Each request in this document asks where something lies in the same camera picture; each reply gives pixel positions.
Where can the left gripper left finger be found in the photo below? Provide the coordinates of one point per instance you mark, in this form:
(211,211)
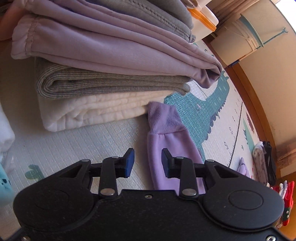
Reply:
(113,168)

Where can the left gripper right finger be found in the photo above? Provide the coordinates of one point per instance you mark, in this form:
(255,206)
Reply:
(183,169)

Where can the purple sweatshirt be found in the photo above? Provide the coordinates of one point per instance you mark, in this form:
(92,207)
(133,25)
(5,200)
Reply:
(167,131)

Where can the cartoon foam play mat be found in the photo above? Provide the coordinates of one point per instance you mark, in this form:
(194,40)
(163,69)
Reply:
(38,153)

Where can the white floral folded garment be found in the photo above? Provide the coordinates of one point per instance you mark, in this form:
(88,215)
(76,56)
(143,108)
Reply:
(258,154)

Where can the cream folded blanket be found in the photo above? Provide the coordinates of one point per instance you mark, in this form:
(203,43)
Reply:
(69,113)

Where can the black folded garment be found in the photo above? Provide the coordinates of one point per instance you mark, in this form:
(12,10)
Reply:
(270,163)

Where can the grey folded garment stack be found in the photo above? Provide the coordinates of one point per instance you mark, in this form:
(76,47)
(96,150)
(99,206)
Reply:
(57,81)

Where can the red folded sweater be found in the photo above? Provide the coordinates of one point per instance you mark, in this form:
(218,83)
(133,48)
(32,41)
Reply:
(285,190)

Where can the white plastic bucket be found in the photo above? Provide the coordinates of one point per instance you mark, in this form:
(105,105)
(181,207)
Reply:
(236,41)

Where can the white orange storage box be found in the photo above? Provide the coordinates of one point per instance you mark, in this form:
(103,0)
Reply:
(204,22)

